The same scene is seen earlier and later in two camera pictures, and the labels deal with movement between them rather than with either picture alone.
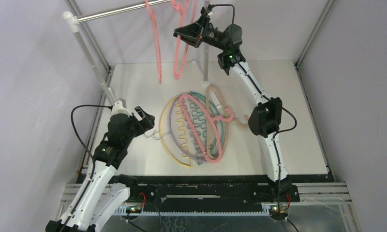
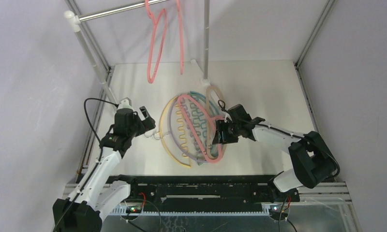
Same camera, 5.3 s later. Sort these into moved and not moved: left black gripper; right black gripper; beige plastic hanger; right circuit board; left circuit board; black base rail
Moved: right black gripper
Not moved: left black gripper; beige plastic hanger; black base rail; right circuit board; left circuit board
